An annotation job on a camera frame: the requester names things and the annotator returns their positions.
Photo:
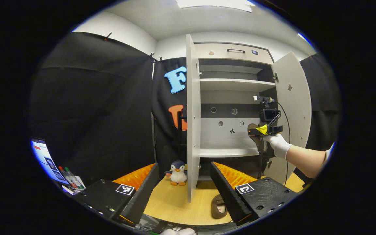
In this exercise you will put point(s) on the penguin plush toy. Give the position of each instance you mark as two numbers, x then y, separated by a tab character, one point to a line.
178	173

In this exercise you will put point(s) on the ceiling light panel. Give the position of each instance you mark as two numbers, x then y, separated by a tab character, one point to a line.
214	4
305	38

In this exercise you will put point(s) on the clear bottle green cap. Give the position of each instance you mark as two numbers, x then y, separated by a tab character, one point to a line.
75	179

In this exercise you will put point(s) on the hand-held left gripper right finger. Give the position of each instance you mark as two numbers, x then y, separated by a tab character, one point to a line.
227	192

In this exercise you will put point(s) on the white shoe cabinet door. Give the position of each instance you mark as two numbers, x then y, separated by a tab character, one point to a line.
193	130
297	114

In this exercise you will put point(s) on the white shoe cabinet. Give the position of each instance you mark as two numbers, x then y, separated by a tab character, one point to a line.
233	85

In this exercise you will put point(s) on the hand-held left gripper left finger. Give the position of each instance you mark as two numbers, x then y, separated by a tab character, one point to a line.
140	195

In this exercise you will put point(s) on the brown fuzzy shoe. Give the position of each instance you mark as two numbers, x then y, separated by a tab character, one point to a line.
256	143
219	209

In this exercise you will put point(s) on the tablet screen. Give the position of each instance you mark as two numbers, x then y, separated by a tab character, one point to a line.
46	160

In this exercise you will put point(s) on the grey cabinet drawer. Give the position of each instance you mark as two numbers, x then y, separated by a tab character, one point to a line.
220	54

